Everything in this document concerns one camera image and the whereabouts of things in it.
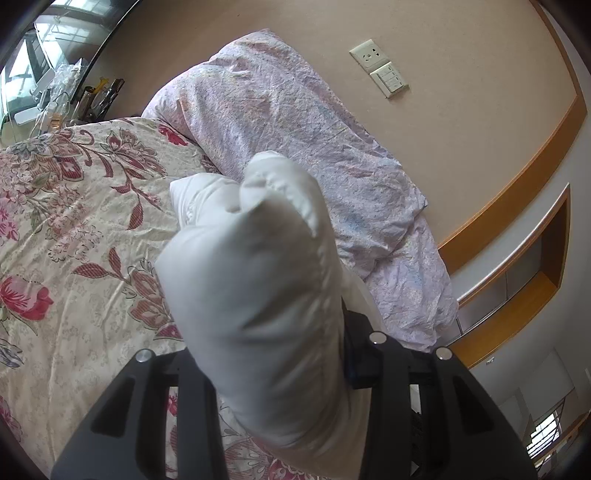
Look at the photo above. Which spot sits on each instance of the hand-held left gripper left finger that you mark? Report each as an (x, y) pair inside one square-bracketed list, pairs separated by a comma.
[(152, 415)]

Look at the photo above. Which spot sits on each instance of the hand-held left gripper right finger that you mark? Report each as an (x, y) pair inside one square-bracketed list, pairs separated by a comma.
[(353, 369)]

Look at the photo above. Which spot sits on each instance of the white pillow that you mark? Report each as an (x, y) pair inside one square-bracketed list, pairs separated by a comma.
[(258, 286)]

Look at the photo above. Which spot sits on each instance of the floral bed sheet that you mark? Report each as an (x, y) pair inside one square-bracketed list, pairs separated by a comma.
[(69, 230)]

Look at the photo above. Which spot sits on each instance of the bright window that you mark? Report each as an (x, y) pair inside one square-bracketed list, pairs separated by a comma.
[(549, 431)]

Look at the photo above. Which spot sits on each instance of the pink patterned duvet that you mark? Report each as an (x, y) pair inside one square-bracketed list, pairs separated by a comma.
[(300, 138)]

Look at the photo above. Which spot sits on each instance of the clear plastic bag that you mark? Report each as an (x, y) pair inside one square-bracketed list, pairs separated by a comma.
[(64, 87)]

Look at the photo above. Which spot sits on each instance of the wooden framed wall niche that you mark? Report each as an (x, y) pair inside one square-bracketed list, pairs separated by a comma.
[(531, 286)]

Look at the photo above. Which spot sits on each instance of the wooden wall trim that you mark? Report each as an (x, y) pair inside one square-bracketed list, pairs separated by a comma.
[(521, 184)]

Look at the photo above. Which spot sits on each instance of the white wall switch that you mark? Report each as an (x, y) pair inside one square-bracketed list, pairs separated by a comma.
[(390, 79)]

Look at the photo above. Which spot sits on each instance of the white wall socket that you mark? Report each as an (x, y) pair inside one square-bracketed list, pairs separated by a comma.
[(369, 56)]

